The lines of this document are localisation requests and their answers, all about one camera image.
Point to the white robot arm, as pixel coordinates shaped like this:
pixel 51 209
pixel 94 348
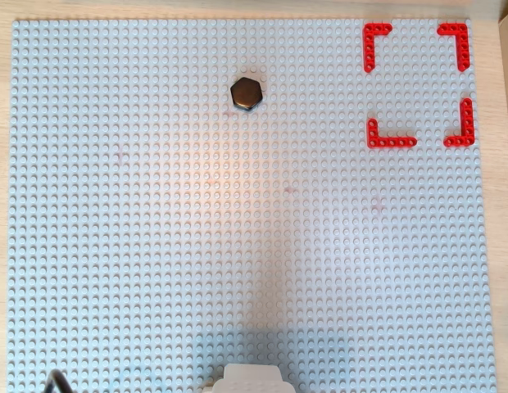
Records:
pixel 252 378

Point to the red L-shaped Lego beam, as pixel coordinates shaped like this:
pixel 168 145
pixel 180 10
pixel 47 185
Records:
pixel 391 142
pixel 467 123
pixel 368 49
pixel 464 49

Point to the black hexagonal Lego piece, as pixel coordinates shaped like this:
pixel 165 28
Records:
pixel 246 95

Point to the grey Lego baseplate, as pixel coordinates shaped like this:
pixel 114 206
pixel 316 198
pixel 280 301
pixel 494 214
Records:
pixel 155 204

